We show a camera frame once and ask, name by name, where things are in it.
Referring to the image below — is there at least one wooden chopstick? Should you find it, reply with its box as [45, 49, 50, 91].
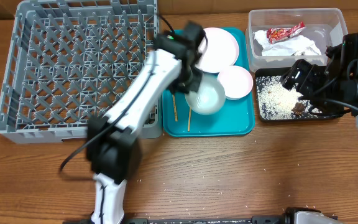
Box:
[172, 94, 178, 122]
[187, 107, 192, 132]

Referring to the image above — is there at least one grey-white bowl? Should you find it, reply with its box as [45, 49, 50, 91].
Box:
[185, 75, 226, 115]

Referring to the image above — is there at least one brown food scrap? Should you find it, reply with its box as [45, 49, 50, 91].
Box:
[291, 103, 306, 116]

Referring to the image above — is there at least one large white round plate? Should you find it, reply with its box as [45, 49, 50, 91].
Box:
[195, 27, 239, 73]

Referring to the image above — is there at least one white napkin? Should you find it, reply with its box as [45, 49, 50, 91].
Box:
[254, 30, 321, 57]

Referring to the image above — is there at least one pink bowl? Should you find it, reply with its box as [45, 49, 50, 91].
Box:
[217, 65, 254, 100]

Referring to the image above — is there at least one red snack wrapper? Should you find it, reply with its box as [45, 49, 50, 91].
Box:
[267, 22, 306, 44]

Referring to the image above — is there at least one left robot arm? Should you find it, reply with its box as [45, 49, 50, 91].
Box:
[86, 32, 208, 223]

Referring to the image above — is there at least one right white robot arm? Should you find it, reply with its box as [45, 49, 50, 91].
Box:
[280, 33, 358, 129]

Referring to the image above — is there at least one clear plastic waste bin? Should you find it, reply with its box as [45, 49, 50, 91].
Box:
[246, 8, 348, 72]

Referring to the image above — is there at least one grey plastic dishwasher rack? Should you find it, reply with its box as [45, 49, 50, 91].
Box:
[0, 0, 159, 144]

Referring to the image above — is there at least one black rectangular tray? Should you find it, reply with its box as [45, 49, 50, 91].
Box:
[254, 66, 343, 123]

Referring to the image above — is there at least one teal plastic serving tray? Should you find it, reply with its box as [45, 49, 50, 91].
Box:
[162, 28, 255, 137]

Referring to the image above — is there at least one brown cardboard backdrop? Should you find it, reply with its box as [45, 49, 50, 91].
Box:
[0, 0, 358, 19]

